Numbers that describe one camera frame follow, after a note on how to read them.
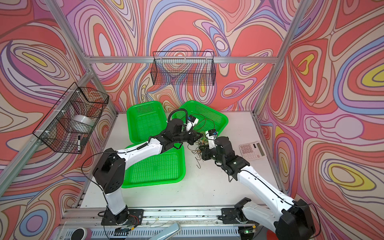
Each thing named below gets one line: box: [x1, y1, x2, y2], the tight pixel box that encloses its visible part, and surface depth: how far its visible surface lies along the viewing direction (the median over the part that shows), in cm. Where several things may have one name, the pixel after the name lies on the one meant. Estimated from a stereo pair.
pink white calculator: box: [239, 141, 267, 160], surface depth 98 cm
